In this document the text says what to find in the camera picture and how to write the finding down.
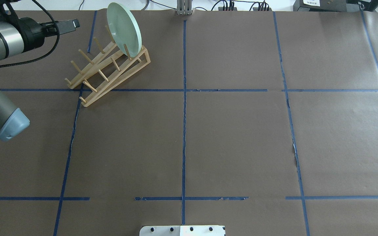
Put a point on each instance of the wooden dish rack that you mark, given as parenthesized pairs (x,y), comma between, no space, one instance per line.
(107,70)

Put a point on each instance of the light green ceramic plate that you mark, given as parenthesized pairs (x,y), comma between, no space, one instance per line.
(124,29)

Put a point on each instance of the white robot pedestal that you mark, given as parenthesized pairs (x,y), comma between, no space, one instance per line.
(183,230)

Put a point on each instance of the aluminium frame post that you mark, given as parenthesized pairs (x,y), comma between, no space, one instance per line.
(184,7)

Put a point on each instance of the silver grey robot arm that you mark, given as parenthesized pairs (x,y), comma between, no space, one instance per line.
(17,36)

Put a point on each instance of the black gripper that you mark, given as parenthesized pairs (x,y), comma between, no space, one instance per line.
(30,29)

